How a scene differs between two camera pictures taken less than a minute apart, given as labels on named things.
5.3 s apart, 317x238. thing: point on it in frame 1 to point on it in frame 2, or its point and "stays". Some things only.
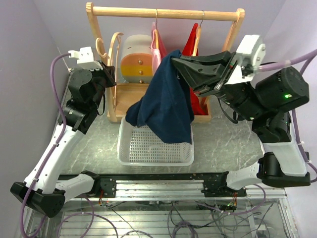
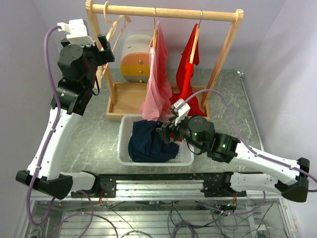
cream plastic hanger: [112, 55] to [123, 19]
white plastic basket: [139, 146] stays
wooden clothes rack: [122, 96] stays
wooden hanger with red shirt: [194, 38] stays
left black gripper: [110, 70] to [103, 56]
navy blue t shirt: [167, 109] to [146, 145]
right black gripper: [202, 72] to [161, 131]
